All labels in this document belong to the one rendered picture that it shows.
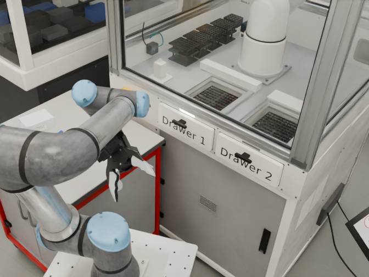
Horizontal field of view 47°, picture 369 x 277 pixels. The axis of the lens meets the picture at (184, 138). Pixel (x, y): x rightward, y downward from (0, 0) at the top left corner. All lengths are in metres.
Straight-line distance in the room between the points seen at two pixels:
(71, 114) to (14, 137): 1.17
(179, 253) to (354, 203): 1.68
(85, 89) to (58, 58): 1.03
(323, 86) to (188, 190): 0.94
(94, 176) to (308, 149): 0.83
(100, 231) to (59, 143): 0.40
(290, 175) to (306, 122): 0.24
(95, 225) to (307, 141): 0.75
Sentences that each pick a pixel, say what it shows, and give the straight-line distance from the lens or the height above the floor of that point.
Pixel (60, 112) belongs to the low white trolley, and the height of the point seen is 0.76.
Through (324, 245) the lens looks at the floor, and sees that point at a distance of 2.63.
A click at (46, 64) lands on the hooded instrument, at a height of 0.90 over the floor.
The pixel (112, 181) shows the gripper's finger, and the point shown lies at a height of 1.05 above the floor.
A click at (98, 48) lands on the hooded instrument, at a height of 0.87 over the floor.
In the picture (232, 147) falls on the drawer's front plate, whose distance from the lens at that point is 1.67.
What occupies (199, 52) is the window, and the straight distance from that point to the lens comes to 1.62.
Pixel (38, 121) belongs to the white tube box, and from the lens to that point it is 1.98.
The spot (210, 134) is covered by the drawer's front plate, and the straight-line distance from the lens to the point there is 1.71.
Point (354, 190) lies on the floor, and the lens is 3.02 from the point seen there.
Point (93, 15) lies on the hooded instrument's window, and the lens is 2.36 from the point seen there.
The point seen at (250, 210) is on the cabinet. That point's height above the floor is 0.59.
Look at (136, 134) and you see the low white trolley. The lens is 1.93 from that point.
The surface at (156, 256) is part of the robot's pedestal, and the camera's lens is 1.47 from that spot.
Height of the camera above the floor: 1.95
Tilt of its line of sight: 39 degrees down
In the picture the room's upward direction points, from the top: 4 degrees clockwise
